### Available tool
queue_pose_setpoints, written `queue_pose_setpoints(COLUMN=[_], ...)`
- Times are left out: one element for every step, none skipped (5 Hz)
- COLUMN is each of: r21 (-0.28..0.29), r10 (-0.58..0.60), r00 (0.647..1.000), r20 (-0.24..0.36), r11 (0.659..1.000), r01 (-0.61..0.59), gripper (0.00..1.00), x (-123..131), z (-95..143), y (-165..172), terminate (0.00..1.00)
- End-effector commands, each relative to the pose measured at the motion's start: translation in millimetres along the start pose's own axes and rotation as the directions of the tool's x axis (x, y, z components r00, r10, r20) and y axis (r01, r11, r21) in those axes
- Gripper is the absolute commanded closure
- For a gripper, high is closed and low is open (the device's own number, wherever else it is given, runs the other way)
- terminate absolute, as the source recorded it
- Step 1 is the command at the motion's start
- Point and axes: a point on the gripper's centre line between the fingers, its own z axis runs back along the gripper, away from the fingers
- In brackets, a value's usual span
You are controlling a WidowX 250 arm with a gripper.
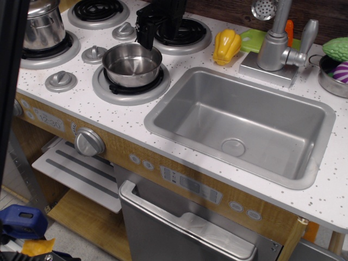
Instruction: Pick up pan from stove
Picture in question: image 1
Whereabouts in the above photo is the silver oven dial knob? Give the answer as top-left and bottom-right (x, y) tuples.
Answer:
(74, 127), (105, 157)

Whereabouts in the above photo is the grey stove knob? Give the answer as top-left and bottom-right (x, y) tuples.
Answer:
(45, 71), (78, 93)
(82, 45), (107, 64)
(112, 22), (136, 41)

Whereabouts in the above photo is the grey stove knob front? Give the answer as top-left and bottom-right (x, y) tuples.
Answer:
(45, 71), (78, 93)

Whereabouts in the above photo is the orange toy carrot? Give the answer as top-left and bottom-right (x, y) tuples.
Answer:
(285, 20), (294, 47)

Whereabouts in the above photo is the large steel pot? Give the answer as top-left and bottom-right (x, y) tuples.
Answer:
(23, 0), (66, 51)

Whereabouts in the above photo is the steel bowl at right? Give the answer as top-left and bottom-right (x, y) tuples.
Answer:
(308, 54), (347, 98)

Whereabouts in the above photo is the grey dishwasher door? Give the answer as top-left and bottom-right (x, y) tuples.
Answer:
(119, 181), (283, 260)

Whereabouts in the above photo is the green toy cutting board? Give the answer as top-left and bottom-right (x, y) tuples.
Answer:
(239, 28), (301, 53)

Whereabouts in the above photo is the purple striped toy vegetable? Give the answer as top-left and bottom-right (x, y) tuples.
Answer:
(328, 61), (348, 84)

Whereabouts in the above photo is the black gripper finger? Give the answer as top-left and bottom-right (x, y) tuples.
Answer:
(135, 16), (157, 51)

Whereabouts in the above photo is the green toy bitter gourd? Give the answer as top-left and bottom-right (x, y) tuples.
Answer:
(322, 37), (347, 62)

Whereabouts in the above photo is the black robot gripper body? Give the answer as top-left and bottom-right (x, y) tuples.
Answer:
(136, 1), (187, 39)

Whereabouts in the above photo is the perforated steel skimmer spoon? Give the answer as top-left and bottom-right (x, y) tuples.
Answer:
(251, 0), (278, 21)

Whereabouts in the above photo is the toy clock display panel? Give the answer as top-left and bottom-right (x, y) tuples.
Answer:
(33, 108), (65, 132)

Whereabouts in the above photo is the black vertical frame post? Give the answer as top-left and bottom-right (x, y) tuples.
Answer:
(1, 1), (29, 177)

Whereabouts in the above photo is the blue clamp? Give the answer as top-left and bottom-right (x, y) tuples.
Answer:
(1, 204), (48, 239)

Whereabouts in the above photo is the small steel pan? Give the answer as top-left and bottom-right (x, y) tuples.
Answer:
(102, 42), (162, 88)

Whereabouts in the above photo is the grey stove knob middle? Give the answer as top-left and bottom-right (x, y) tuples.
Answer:
(82, 45), (107, 64)

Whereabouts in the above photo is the grey plastic sink basin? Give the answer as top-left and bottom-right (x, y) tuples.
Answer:
(145, 67), (335, 190)

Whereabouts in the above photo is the stove burner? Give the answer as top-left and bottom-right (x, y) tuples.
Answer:
(67, 0), (130, 30)
(92, 65), (170, 106)
(153, 18), (212, 55)
(20, 31), (80, 70)

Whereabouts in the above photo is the front left stove burner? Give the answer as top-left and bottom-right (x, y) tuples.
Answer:
(20, 31), (80, 70)

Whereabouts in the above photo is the silver toy faucet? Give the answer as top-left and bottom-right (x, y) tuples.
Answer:
(239, 1), (319, 88)

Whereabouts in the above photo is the back left stove burner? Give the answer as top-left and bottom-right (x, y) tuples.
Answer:
(67, 0), (130, 30)

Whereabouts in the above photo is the back right stove burner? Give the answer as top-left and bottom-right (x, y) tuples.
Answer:
(153, 18), (212, 55)

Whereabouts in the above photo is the front right stove burner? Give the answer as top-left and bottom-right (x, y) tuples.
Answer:
(92, 65), (170, 106)

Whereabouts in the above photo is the yellow toy bell pepper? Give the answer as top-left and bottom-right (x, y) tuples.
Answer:
(213, 29), (242, 65)

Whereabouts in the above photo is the grey stove knob back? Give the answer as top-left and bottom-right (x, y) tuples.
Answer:
(112, 22), (136, 41)

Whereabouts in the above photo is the white oven rack shelf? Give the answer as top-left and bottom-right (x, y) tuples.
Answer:
(32, 138), (121, 213)

